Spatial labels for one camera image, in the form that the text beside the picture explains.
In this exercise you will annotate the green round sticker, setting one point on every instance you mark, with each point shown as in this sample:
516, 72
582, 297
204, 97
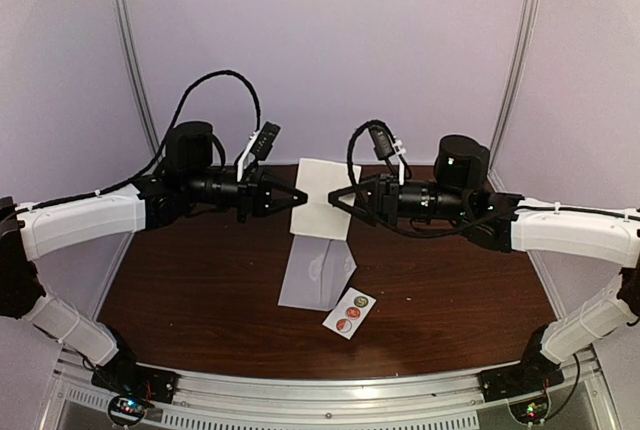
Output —
361, 301

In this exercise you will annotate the cream letter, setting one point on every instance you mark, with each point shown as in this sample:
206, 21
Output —
318, 218

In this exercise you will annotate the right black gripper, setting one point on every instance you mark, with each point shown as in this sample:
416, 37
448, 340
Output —
387, 211

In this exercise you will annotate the orange round sticker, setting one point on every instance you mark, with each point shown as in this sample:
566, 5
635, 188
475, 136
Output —
353, 313

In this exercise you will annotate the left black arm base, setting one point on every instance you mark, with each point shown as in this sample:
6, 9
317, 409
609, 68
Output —
125, 376

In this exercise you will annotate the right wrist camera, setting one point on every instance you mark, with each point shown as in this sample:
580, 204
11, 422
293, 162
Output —
390, 151

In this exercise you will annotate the aluminium front rail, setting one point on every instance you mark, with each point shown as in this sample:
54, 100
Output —
449, 400

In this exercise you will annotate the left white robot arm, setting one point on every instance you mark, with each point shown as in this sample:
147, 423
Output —
185, 178

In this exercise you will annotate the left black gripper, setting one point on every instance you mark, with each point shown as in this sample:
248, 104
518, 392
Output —
254, 195

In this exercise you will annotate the circuit board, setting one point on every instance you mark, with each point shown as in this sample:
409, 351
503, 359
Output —
125, 410
530, 411

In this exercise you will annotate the pale blue envelope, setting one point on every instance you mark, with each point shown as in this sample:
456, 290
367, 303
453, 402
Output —
317, 272

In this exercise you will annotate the right circuit board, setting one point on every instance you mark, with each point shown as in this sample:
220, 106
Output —
530, 411

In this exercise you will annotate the left circuit board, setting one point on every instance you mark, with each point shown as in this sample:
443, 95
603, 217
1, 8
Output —
125, 410

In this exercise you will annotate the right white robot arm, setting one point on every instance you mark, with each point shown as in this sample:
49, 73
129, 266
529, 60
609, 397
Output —
457, 202

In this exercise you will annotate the white sticker sheet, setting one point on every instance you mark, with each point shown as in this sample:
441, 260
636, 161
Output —
338, 313

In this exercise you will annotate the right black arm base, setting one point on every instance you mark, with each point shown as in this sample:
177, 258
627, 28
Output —
525, 377

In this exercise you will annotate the red white round sticker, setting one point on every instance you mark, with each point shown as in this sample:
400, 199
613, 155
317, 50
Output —
343, 325

